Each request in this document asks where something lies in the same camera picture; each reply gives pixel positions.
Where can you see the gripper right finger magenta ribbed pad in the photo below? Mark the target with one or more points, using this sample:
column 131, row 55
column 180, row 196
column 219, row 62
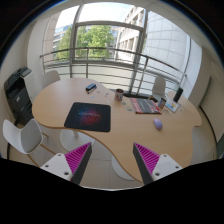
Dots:
column 153, row 166

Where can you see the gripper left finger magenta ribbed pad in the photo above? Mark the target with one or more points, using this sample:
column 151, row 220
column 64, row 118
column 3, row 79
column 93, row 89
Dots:
column 70, row 166

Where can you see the purple computer mouse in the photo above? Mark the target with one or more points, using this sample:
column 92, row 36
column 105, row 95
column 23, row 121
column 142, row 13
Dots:
column 158, row 124

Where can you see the black mouse pad, red pattern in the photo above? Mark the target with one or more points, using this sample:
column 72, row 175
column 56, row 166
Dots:
column 89, row 117

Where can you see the white chair near left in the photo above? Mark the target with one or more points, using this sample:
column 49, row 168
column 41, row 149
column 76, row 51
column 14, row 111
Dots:
column 26, row 139

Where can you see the white chair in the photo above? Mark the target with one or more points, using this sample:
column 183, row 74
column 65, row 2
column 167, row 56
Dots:
column 49, row 78
column 159, row 86
column 26, row 139

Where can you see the small dark cup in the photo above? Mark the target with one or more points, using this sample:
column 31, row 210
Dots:
column 162, row 103

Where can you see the light blue paper card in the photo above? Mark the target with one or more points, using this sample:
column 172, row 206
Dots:
column 172, row 106

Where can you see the black upright speaker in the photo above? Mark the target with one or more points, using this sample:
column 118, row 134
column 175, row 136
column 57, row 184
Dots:
column 178, row 95

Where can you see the patterned ceramic mug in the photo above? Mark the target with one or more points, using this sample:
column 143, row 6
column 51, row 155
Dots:
column 119, row 93

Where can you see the black stapler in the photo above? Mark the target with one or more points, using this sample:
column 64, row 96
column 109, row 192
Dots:
column 90, row 87

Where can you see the white chair far right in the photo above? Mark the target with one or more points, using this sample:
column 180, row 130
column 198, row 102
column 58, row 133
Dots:
column 159, row 86

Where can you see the white chair far left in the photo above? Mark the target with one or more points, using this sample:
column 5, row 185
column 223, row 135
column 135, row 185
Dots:
column 49, row 78

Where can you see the black office printer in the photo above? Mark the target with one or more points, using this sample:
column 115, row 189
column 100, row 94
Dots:
column 17, row 96

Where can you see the metal balcony railing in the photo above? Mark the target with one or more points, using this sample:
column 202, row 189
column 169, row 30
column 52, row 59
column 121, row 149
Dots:
column 115, row 68

